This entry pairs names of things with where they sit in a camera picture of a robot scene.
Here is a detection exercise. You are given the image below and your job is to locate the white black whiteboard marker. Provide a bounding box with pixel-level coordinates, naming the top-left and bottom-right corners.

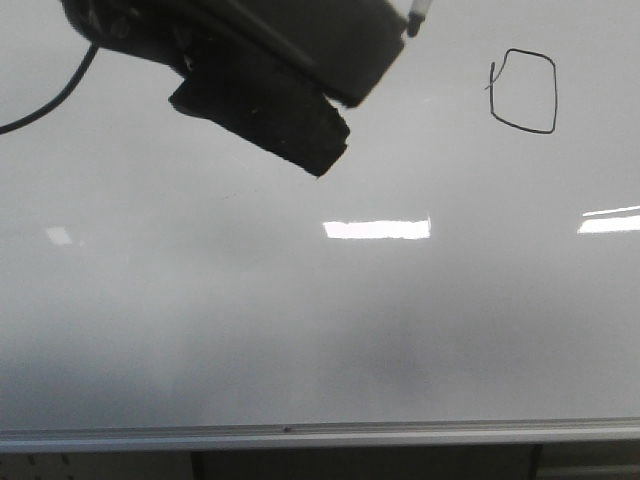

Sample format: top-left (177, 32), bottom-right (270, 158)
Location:
top-left (407, 0), bottom-right (433, 38)

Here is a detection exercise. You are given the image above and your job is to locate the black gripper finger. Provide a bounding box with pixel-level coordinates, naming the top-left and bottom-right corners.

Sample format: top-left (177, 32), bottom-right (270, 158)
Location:
top-left (169, 49), bottom-right (350, 177)
top-left (184, 1), bottom-right (406, 107)

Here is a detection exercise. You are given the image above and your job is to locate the dark panel below whiteboard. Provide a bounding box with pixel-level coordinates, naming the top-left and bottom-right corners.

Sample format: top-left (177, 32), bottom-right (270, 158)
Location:
top-left (190, 444), bottom-right (542, 479)

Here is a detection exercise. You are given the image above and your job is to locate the white whiteboard with aluminium frame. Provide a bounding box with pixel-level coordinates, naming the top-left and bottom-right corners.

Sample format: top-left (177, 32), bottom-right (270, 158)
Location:
top-left (1, 1), bottom-right (639, 453)

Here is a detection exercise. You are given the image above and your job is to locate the black cable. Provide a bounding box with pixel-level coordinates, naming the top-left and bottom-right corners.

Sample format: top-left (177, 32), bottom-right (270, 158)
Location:
top-left (0, 42), bottom-right (100, 136)

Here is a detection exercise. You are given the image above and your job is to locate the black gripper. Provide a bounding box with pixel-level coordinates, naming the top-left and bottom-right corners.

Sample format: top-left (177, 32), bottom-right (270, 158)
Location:
top-left (61, 1), bottom-right (260, 75)

